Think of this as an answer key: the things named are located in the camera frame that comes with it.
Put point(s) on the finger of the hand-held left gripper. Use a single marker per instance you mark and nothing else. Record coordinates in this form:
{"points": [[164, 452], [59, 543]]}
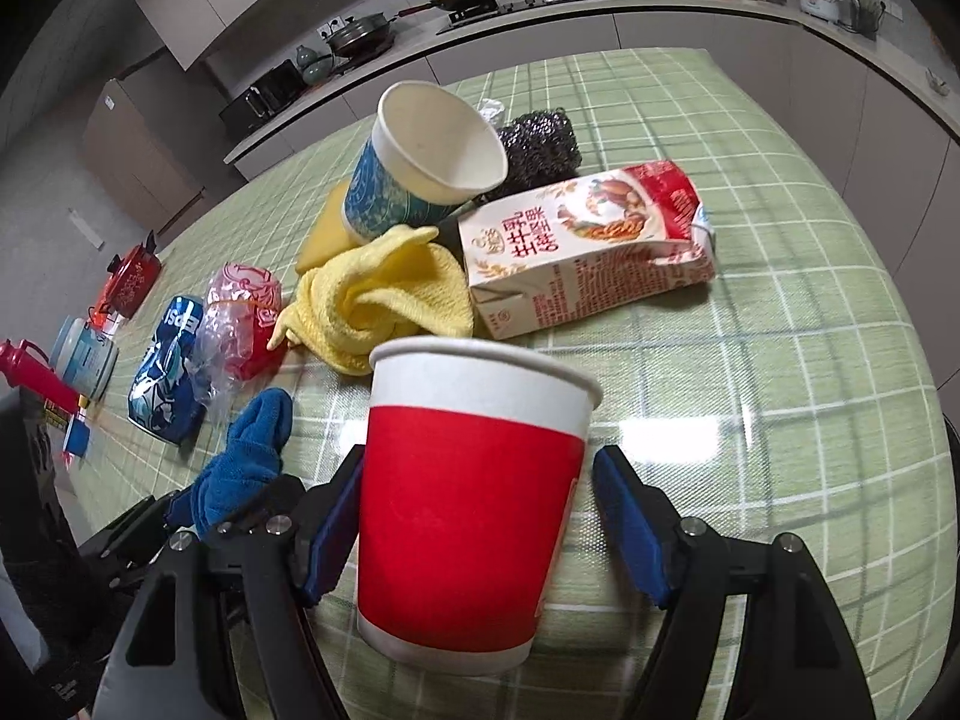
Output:
{"points": [[131, 529], [262, 496]]}

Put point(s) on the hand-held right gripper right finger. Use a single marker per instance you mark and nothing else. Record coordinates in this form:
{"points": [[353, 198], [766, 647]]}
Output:
{"points": [[630, 532]]}

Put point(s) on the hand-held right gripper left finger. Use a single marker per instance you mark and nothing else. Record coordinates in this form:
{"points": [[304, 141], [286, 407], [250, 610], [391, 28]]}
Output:
{"points": [[330, 540]]}

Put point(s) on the blue cloth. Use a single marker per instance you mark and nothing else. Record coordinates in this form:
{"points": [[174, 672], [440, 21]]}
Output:
{"points": [[247, 450]]}

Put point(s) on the red paper cup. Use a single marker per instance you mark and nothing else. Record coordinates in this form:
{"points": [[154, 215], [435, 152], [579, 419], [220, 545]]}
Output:
{"points": [[465, 525]]}

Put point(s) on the yellow cloth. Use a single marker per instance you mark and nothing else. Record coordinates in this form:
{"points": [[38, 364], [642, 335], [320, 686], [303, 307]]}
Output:
{"points": [[390, 300]]}

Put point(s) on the yellow sponge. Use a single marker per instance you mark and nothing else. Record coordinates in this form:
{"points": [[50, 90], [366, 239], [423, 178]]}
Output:
{"points": [[326, 236]]}

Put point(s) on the red white milk carton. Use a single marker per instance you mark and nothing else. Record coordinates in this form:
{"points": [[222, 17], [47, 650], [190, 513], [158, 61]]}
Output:
{"points": [[585, 262]]}

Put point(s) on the small blue box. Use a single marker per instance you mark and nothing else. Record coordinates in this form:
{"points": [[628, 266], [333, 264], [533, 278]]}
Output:
{"points": [[75, 441]]}

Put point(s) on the crushed blue can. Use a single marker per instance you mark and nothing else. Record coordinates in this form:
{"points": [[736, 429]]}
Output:
{"points": [[161, 382]]}

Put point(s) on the red squeeze bottle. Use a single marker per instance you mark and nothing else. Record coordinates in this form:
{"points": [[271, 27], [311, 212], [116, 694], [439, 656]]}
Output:
{"points": [[30, 371]]}

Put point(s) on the crushed pink plastic bottle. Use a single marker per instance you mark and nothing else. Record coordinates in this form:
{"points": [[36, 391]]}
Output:
{"points": [[240, 315]]}

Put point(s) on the green checked tablecloth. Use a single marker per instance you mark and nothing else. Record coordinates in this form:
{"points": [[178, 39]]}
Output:
{"points": [[750, 390]]}

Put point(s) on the red kettle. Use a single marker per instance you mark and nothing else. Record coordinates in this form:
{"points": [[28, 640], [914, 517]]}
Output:
{"points": [[131, 281]]}

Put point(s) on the blue patterned paper cup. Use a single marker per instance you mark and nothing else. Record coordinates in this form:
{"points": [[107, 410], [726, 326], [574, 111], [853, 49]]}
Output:
{"points": [[382, 195]]}

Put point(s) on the brown cabinet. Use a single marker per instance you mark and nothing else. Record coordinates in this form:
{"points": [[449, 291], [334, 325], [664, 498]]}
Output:
{"points": [[142, 157]]}

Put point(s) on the black steel wool scrubber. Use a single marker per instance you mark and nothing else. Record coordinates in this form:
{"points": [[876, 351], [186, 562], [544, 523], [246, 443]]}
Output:
{"points": [[536, 150]]}

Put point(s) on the black countertop appliance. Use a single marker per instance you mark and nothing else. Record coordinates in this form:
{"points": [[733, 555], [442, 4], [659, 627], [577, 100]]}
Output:
{"points": [[262, 94]]}

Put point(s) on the clear plastic wrapper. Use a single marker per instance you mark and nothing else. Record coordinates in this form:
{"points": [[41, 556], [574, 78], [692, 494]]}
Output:
{"points": [[491, 112]]}

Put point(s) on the wok with glass lid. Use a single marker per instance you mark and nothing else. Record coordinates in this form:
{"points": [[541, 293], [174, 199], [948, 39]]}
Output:
{"points": [[360, 34]]}

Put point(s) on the grey kitchen counter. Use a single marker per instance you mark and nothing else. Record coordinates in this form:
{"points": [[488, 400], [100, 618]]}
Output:
{"points": [[675, 26]]}

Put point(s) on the black gas stove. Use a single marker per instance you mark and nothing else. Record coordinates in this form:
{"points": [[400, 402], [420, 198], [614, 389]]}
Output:
{"points": [[525, 6]]}

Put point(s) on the dark utensil holder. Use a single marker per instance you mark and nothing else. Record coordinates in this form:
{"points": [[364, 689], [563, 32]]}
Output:
{"points": [[864, 15]]}

